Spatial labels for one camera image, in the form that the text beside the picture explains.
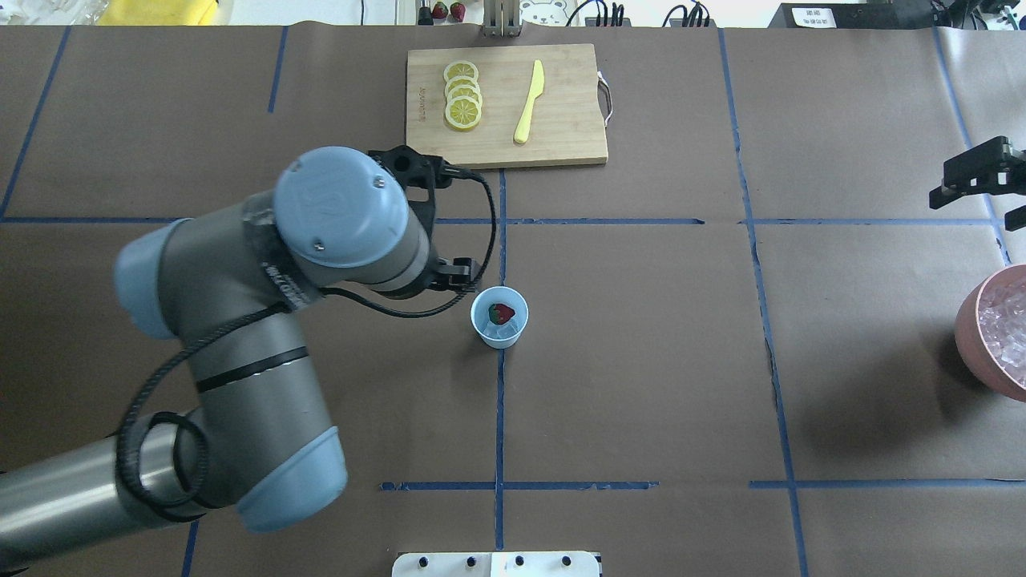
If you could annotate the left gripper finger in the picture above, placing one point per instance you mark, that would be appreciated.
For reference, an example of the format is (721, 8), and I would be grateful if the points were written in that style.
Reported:
(456, 266)
(457, 283)

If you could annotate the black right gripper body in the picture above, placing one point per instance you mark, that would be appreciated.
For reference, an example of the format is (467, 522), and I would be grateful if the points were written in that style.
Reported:
(979, 173)

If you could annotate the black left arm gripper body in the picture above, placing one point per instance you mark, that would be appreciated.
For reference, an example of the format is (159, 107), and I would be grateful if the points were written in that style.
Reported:
(454, 274)

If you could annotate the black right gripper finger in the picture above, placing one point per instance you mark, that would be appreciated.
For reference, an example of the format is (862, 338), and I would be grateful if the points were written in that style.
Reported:
(946, 194)
(979, 163)

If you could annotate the red strawberry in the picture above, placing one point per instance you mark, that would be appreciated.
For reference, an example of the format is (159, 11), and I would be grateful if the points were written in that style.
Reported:
(500, 314)

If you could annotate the clear ice cube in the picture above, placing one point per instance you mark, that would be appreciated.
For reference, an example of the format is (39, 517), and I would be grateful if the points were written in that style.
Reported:
(501, 332)

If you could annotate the light blue paper cup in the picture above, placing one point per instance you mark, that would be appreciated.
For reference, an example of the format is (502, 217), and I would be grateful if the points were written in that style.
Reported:
(495, 294)

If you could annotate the pile of clear ice cubes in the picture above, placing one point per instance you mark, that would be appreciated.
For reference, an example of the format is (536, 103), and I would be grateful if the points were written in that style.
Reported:
(1001, 319)

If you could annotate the pink bowl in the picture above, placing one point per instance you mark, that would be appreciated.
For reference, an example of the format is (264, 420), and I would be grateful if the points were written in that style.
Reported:
(969, 341)

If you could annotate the yellow plastic knife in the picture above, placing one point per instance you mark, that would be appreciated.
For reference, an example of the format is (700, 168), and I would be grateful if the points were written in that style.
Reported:
(535, 90)

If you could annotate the top lemon slice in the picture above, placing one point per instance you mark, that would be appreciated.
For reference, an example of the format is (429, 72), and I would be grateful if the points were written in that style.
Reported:
(463, 113)

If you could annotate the bamboo cutting board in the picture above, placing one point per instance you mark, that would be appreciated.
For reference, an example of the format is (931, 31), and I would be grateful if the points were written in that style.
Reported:
(568, 127)

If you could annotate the black box with label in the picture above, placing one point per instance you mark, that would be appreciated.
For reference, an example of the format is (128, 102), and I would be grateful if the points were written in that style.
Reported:
(867, 15)

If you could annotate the spare strawberry right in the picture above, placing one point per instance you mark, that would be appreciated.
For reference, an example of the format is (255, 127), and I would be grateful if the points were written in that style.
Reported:
(457, 11)

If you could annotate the yellow cloth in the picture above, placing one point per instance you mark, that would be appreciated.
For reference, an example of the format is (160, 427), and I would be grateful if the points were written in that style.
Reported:
(159, 13)

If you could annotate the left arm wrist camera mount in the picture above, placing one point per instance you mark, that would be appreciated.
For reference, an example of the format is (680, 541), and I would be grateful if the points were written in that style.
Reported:
(413, 170)

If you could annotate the metal camera stand post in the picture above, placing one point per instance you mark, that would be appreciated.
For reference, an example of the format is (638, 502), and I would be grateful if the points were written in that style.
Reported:
(502, 19)

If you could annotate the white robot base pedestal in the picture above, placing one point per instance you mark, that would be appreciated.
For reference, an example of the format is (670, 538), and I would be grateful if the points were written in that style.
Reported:
(499, 563)

